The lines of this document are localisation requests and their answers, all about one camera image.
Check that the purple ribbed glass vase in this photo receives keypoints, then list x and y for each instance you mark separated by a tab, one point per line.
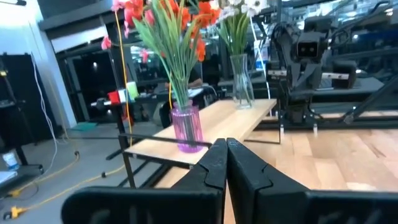
186	130

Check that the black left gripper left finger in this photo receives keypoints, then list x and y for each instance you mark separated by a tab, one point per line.
155	205

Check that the black side table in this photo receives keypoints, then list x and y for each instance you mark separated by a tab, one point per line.
118	124

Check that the orange artificial flower bunch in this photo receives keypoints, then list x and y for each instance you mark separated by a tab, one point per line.
200	48

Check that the small red box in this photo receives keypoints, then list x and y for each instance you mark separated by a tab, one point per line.
114	97

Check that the black cabinet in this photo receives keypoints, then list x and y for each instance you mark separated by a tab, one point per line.
18	93

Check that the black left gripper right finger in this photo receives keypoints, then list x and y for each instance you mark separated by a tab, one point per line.
280	208

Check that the clear glass vase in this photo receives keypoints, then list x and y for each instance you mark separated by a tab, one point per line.
242	90

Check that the person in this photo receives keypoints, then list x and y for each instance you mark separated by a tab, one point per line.
195	83

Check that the white artificial flower bunch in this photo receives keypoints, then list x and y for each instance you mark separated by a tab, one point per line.
236	34

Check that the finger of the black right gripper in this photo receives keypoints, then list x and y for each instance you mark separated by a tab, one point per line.
316	81
299	81

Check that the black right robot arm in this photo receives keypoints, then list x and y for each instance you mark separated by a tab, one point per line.
295	105

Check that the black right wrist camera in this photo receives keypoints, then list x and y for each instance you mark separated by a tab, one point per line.
308	48

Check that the wooden shelf with black frame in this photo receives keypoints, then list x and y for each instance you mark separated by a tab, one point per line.
224	121

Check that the small white box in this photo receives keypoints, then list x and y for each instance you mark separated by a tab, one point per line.
123	96

